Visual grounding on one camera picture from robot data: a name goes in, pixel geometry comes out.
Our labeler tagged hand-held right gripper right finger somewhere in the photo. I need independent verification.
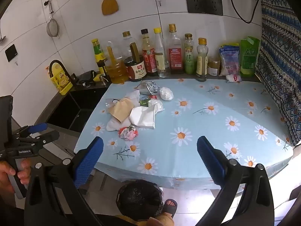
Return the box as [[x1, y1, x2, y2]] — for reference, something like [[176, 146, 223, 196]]
[[196, 136, 279, 226]]

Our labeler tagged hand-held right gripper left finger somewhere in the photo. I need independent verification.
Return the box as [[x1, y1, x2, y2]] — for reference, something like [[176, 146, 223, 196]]
[[25, 137, 104, 226]]

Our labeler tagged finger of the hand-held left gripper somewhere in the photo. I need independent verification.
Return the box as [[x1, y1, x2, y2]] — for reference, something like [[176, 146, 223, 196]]
[[20, 130, 60, 147], [14, 123, 48, 137]]

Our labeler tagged pink red wrapper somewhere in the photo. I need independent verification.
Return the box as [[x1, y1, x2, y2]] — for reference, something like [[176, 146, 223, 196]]
[[118, 126, 139, 141]]

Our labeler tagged brown paper bag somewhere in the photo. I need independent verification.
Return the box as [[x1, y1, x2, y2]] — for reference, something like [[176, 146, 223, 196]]
[[107, 98, 135, 124]]

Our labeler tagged black trash bag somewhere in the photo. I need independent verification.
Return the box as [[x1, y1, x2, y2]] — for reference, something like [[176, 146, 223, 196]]
[[116, 180, 164, 222]]

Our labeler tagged large white tissue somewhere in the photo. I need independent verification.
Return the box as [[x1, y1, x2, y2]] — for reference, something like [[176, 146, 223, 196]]
[[129, 106, 156, 129]]

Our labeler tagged white plastic film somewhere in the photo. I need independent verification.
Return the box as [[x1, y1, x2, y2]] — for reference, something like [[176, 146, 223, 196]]
[[148, 98, 164, 113]]

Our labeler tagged white plastic ball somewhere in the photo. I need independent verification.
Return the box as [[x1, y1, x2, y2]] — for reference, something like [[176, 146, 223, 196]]
[[160, 87, 175, 101]]

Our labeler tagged green red wrapper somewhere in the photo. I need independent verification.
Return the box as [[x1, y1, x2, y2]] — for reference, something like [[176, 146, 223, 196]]
[[139, 95, 158, 107]]

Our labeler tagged silver foil packet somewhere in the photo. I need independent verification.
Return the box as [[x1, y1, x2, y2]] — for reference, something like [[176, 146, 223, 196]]
[[137, 80, 161, 96]]

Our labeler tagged person's left hand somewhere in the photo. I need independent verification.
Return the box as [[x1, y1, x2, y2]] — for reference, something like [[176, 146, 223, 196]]
[[0, 159, 31, 190]]

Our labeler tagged black sink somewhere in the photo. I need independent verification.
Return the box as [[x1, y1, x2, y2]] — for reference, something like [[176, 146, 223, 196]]
[[46, 88, 111, 133]]

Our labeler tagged yellow dish soap pack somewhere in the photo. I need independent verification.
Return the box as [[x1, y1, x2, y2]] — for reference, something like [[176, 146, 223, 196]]
[[49, 63, 73, 96]]

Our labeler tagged dark sandal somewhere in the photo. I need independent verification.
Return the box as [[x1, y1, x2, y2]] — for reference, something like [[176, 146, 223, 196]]
[[157, 199, 178, 218]]

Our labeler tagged black faucet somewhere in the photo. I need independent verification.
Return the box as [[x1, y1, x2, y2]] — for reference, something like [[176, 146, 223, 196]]
[[49, 60, 76, 88]]

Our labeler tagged yellow pants leg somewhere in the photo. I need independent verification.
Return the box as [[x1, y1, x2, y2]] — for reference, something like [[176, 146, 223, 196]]
[[112, 213, 175, 226]]

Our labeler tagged small white red packet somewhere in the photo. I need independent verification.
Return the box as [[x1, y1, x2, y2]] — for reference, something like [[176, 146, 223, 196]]
[[226, 73, 242, 83]]

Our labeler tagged green yellow seasoning bottle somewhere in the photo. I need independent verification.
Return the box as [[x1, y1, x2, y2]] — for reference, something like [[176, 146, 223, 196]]
[[91, 39, 107, 76]]

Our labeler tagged small glass jar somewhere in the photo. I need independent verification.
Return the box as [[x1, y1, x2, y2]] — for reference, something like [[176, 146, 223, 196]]
[[208, 56, 221, 77]]

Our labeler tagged clear cooking oil jug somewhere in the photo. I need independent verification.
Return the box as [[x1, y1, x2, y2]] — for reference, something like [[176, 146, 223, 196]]
[[104, 41, 129, 84]]

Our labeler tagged clear orange cap bottle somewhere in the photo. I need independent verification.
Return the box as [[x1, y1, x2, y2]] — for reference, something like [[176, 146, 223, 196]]
[[196, 37, 209, 82]]

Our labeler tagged metal mesh strainer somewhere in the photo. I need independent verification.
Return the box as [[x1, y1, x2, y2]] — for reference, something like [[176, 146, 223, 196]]
[[44, 1, 60, 38]]

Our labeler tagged green label bottle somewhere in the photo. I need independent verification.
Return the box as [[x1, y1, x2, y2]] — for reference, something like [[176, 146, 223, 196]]
[[184, 33, 197, 75]]

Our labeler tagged blue white plastic bag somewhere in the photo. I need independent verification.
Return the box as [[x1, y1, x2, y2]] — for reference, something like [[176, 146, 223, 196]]
[[219, 43, 240, 76]]

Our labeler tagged dark soy sauce jug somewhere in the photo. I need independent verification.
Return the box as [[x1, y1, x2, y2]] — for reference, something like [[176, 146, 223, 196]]
[[122, 31, 147, 82]]

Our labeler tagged green refill pouch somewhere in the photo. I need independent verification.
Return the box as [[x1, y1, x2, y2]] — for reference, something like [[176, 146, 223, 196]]
[[239, 36, 261, 77]]

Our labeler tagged tall red label bottle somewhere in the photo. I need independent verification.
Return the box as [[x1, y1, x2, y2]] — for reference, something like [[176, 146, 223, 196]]
[[167, 24, 185, 75]]

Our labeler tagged clear yellow cap bottle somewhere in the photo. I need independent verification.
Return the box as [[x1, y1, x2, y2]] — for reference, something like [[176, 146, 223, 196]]
[[154, 27, 170, 78]]

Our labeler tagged dark cap red label bottle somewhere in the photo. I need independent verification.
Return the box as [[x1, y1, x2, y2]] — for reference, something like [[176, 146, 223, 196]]
[[140, 29, 158, 77]]

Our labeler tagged patterned blue curtain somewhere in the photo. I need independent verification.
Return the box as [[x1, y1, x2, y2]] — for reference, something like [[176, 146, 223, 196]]
[[255, 0, 301, 147]]

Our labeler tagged black power outlet strip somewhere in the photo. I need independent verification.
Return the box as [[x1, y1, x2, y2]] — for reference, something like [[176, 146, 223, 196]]
[[185, 0, 223, 16]]

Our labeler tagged black wall switch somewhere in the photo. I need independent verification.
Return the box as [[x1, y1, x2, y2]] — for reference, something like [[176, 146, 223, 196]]
[[5, 44, 18, 63]]

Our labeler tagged black power cable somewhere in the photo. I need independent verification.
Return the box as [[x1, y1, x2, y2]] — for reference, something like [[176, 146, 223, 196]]
[[226, 0, 259, 24]]

